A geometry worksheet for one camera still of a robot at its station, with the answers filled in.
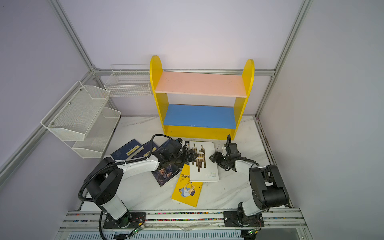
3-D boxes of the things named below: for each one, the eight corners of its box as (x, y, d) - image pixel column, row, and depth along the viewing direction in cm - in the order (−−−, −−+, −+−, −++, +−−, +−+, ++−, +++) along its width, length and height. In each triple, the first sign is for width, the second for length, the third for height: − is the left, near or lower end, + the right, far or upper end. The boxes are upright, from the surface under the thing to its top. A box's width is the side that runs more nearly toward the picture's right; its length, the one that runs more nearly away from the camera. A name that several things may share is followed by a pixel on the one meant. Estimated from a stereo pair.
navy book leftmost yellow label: (111, 156, 99) (109, 154, 97) (136, 140, 108) (135, 138, 106) (119, 166, 94) (117, 164, 92) (144, 148, 103) (143, 146, 101)
